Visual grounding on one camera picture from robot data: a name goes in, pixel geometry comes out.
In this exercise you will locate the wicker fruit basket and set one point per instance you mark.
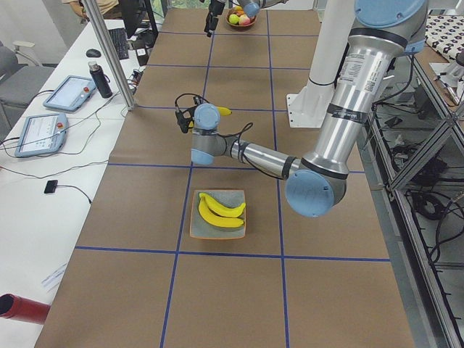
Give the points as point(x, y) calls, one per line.
point(238, 26)

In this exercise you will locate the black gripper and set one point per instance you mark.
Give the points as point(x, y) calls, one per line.
point(215, 9)
point(188, 125)

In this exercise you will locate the red apple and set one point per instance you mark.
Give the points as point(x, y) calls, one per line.
point(241, 21)

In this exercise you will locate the black keyboard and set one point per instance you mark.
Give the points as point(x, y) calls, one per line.
point(120, 42)

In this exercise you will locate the blue teach pendant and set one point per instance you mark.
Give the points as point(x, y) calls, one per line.
point(70, 95)
point(42, 134)

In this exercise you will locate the black water bottle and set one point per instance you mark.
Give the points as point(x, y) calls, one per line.
point(100, 79)

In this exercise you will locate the blue square ceramic plate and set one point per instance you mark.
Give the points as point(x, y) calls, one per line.
point(200, 229)

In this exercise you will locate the pink apple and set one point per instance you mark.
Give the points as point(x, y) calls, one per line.
point(247, 20)

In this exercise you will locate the aluminium frame post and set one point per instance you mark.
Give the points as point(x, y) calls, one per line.
point(102, 34)

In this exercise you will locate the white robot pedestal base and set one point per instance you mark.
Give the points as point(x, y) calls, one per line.
point(307, 109)

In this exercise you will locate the red cylinder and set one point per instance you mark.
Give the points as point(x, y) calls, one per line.
point(22, 309)

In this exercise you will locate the far blue teach pendant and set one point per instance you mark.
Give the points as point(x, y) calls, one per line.
point(70, 95)

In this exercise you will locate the black computer mouse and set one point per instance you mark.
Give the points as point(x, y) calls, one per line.
point(93, 53)

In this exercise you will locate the brown paper table mat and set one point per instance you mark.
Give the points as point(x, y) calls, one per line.
point(137, 279)

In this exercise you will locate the black computer monitor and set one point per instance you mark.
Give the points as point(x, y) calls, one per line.
point(133, 13)

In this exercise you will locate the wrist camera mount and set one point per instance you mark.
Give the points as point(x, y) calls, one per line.
point(178, 115)

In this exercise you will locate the near blue teach pendant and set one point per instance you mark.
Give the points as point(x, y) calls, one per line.
point(42, 134)

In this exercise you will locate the small black puck device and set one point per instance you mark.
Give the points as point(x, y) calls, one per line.
point(51, 186)

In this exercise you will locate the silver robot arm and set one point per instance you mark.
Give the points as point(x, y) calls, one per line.
point(357, 43)
point(250, 7)

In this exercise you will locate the yellow banana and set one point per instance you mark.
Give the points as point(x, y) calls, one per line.
point(222, 210)
point(224, 111)
point(216, 220)

